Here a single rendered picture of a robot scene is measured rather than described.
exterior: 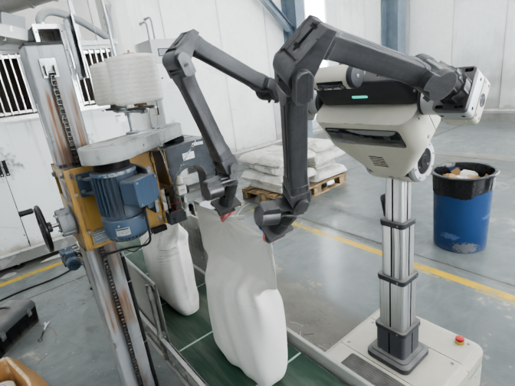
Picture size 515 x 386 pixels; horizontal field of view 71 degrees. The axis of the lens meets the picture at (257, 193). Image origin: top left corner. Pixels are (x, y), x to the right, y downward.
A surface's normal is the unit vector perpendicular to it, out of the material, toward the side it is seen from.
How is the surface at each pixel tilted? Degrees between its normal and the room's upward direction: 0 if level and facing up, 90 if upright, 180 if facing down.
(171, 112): 90
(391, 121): 40
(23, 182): 90
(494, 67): 90
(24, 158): 90
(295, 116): 121
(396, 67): 115
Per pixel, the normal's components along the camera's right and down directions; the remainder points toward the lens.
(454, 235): -0.56, 0.37
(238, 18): 0.62, 0.18
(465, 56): -0.78, 0.29
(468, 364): 0.22, -0.72
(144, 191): 0.89, 0.04
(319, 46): 0.36, 0.66
